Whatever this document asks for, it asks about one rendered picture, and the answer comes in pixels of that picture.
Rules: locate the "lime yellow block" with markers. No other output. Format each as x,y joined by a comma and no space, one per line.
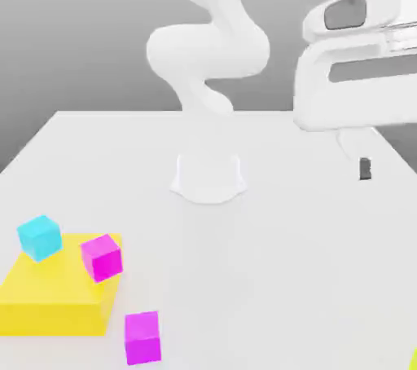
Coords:
414,362

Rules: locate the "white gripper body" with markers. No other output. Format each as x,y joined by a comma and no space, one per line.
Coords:
312,99

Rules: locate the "large yellow box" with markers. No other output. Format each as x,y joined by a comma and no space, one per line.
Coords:
49,295

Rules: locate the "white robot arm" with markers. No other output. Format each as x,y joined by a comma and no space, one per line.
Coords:
208,50

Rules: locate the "small cyan cube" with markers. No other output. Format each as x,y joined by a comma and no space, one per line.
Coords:
39,239

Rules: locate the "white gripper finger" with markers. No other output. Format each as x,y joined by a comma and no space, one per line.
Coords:
365,169

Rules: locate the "small magenta cube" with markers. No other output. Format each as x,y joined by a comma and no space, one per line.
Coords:
142,338
102,259

